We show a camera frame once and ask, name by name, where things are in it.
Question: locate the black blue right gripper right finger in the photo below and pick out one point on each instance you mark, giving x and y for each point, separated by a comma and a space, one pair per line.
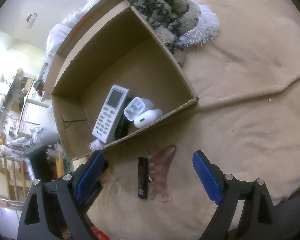
244, 209

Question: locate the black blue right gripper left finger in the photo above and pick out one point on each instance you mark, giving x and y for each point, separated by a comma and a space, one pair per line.
55, 208

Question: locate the small white pink bottle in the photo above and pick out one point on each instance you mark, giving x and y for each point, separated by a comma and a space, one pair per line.
96, 145

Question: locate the white remote control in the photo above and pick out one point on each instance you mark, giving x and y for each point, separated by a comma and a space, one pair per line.
110, 113

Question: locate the black lighter with red text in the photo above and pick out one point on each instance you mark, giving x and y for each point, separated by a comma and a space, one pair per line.
142, 177

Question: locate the black flashlight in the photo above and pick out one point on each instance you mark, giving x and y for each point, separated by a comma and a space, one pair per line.
122, 128

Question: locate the white earbuds charging case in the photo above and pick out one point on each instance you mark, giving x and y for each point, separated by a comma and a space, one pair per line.
147, 118

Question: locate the white wall charger plug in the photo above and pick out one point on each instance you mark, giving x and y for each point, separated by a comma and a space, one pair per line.
136, 107

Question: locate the wooden chair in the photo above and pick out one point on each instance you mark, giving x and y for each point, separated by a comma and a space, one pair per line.
16, 167

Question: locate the beige blanket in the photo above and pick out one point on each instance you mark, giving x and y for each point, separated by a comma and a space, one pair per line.
247, 121

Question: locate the cluttered desk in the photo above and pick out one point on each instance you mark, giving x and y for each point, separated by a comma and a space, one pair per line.
24, 111

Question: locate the brown cardboard box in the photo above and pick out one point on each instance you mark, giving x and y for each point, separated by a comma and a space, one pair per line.
111, 45

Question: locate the beige patterned fringed rug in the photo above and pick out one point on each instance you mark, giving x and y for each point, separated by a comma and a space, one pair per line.
179, 23

